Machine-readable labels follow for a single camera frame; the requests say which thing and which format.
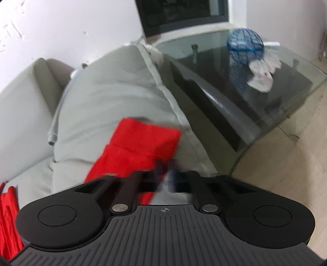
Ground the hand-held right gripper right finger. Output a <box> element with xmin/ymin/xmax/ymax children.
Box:
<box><xmin>168</xmin><ymin>159</ymin><xmax>256</xmax><ymax>215</ymax></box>

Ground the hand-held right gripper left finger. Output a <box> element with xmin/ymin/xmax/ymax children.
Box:
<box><xmin>73</xmin><ymin>160</ymin><xmax>167</xmax><ymax>215</ymax></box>

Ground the red garment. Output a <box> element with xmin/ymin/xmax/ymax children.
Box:
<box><xmin>84</xmin><ymin>117</ymin><xmax>182</xmax><ymax>205</ymax></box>
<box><xmin>0</xmin><ymin>181</ymin><xmax>26</xmax><ymax>262</ymax></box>

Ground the glass coffee table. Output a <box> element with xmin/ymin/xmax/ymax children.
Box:
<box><xmin>153</xmin><ymin>24</ymin><xmax>327</xmax><ymax>168</ymax></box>

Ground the grey sofa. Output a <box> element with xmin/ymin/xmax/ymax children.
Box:
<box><xmin>0</xmin><ymin>41</ymin><xmax>219</xmax><ymax>205</ymax></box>

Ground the white crumpled tissue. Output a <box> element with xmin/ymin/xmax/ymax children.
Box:
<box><xmin>246</xmin><ymin>52</ymin><xmax>281</xmax><ymax>93</ymax></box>

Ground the blue mesh ball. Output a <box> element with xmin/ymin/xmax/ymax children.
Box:
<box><xmin>227</xmin><ymin>28</ymin><xmax>264</xmax><ymax>63</ymax></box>

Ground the dark television screen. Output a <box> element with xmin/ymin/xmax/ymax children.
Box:
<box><xmin>134</xmin><ymin>0</ymin><xmax>231</xmax><ymax>39</ymax></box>

